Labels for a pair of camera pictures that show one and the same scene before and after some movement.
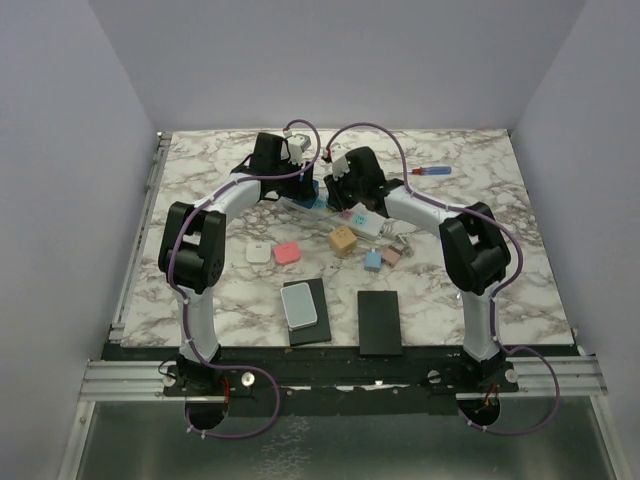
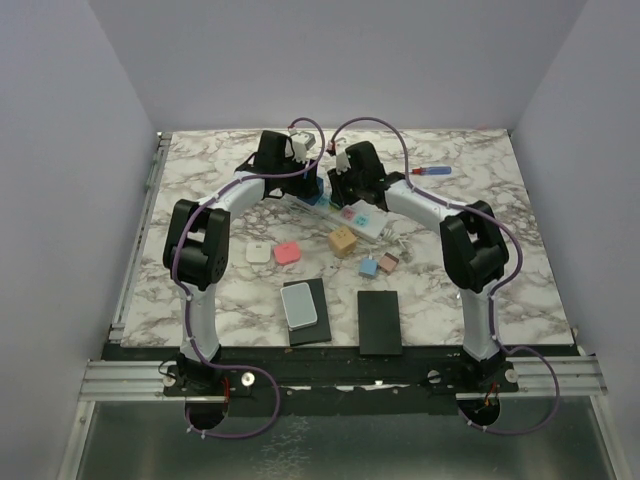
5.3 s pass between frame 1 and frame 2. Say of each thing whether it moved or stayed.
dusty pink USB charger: moved
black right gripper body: stayed
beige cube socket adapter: stayed
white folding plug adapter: stayed
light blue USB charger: moved
